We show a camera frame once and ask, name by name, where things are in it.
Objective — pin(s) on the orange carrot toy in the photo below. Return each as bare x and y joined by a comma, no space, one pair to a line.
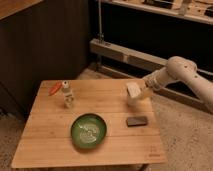
56,87

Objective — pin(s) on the upper wooden shelf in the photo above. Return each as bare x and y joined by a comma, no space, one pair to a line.
193,10

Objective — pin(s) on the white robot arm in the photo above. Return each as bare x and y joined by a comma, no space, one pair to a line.
179,69

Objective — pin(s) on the long wooden shelf beam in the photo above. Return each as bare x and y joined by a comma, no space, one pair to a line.
129,56

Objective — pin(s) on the dark rectangular sponge block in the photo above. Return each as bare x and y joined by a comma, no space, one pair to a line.
136,121

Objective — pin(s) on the green round bowl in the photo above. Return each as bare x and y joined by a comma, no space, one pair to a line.
88,131

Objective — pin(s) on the metal vertical pole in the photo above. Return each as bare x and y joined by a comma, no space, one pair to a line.
100,35

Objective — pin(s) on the white cup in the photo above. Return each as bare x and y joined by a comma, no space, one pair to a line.
134,93

